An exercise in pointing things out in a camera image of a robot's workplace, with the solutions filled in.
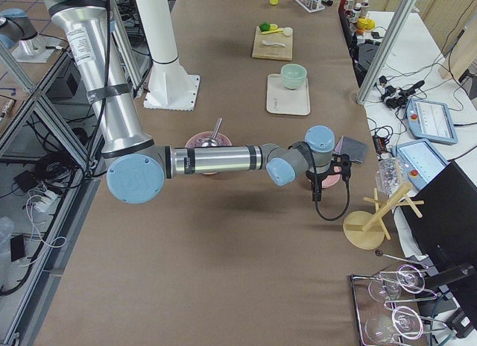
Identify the small pink bowl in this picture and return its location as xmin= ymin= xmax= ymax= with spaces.
xmin=306 ymin=166 xmax=341 ymax=189

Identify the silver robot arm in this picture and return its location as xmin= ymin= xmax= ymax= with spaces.
xmin=44 ymin=0 xmax=337 ymax=204

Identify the large pink ice bowl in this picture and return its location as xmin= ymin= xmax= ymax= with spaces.
xmin=185 ymin=130 xmax=234 ymax=175

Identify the lower green bowls stack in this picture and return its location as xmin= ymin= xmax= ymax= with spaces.
xmin=282 ymin=81 xmax=305 ymax=90

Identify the top green bowl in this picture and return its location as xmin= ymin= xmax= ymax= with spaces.
xmin=280 ymin=63 xmax=307 ymax=81

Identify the metal ice scoop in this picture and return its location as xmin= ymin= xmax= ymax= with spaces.
xmin=201 ymin=118 xmax=223 ymax=147

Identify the cream serving tray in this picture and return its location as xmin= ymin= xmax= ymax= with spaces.
xmin=265 ymin=74 xmax=311 ymax=116

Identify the wooden cutting board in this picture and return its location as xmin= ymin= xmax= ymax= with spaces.
xmin=251 ymin=26 xmax=294 ymax=61

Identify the grey folded cloth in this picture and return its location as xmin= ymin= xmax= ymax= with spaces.
xmin=335 ymin=136 xmax=369 ymax=164

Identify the yellow plastic knife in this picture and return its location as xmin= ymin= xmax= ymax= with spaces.
xmin=261 ymin=28 xmax=283 ymax=35

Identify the wooden mug tree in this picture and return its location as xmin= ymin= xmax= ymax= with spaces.
xmin=343 ymin=181 xmax=424 ymax=250

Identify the green lime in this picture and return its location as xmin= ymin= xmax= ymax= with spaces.
xmin=259 ymin=22 xmax=271 ymax=32

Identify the black usb hub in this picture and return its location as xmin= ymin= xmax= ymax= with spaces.
xmin=373 ymin=135 xmax=388 ymax=154

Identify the crumpled plastic bag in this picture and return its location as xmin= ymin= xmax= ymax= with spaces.
xmin=376 ymin=157 xmax=408 ymax=195

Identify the white dish rack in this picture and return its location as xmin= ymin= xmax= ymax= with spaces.
xmin=293 ymin=0 xmax=331 ymax=13

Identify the lower teach pendant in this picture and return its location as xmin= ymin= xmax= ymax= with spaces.
xmin=391 ymin=139 xmax=449 ymax=190

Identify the teach pendant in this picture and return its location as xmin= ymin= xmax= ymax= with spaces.
xmin=406 ymin=98 xmax=458 ymax=145
xmin=391 ymin=139 xmax=449 ymax=190

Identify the upper teach pendant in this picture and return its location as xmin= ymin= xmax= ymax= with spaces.
xmin=406 ymin=98 xmax=458 ymax=145

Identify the upper wine glass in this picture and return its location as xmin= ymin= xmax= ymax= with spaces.
xmin=368 ymin=264 xmax=425 ymax=303

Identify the wine glass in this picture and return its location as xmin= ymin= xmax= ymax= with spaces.
xmin=368 ymin=264 xmax=425 ymax=303
xmin=364 ymin=306 xmax=423 ymax=345

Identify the black monitor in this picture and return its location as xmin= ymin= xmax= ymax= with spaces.
xmin=404 ymin=161 xmax=477 ymax=287

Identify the lower wine glass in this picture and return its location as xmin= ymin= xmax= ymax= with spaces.
xmin=364 ymin=306 xmax=423 ymax=345

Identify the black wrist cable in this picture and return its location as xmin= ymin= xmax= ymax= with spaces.
xmin=300 ymin=142 xmax=352 ymax=221

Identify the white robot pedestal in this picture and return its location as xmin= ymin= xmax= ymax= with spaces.
xmin=136 ymin=0 xmax=200 ymax=111

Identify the wire glass rack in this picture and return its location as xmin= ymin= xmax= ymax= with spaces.
xmin=350 ymin=264 xmax=448 ymax=345

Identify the aluminium frame post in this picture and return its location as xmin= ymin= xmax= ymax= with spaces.
xmin=356 ymin=0 xmax=417 ymax=105

